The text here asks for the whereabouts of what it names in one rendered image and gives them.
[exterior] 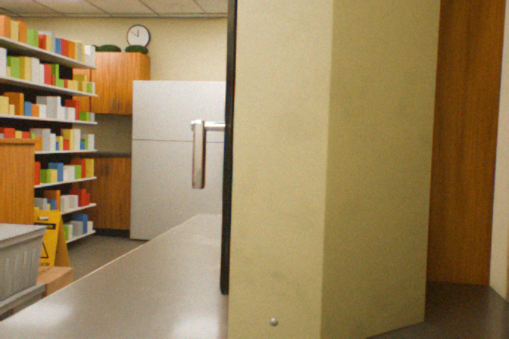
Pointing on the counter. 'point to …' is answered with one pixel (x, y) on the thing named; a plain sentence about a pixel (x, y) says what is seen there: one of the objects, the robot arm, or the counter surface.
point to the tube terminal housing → (331, 166)
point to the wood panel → (465, 140)
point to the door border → (232, 147)
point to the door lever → (200, 127)
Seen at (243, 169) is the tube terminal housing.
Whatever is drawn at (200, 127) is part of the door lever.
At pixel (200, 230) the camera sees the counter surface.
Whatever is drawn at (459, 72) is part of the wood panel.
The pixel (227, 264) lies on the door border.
